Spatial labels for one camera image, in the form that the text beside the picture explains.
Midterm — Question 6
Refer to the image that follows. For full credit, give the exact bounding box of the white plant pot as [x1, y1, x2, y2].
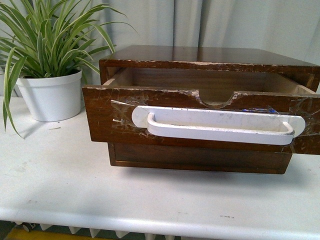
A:
[16, 70, 82, 122]

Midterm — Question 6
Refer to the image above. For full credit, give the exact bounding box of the green spider plant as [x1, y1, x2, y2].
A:
[0, 0, 140, 140]

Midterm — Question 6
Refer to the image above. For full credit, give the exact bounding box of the brown wooden drawer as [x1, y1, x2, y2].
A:
[83, 67, 320, 155]
[108, 143, 292, 174]

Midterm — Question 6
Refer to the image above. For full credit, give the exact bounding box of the white drawer handle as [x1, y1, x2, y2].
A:
[131, 105, 306, 145]

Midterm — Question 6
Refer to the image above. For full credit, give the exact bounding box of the brown wooden drawer cabinet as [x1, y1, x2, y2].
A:
[98, 44, 320, 175]

